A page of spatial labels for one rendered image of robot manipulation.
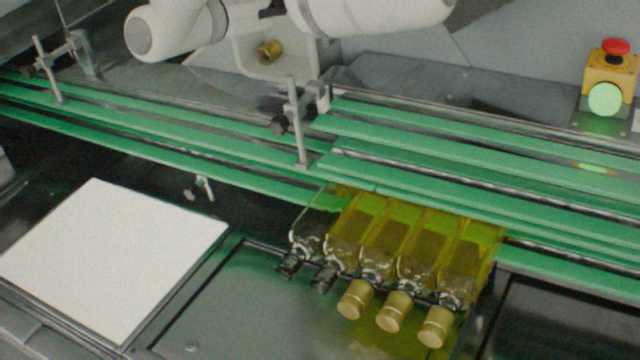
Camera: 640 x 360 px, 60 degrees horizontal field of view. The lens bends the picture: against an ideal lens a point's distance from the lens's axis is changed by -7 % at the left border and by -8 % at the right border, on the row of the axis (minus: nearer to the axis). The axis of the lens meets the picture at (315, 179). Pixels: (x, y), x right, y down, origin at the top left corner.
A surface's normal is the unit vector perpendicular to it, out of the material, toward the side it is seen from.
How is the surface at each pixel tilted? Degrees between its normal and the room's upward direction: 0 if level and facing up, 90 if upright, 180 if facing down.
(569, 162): 90
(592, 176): 90
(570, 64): 0
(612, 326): 90
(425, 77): 90
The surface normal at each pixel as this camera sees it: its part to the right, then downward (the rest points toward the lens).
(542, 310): -0.13, -0.76
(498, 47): -0.50, 0.59
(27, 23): 0.86, 0.23
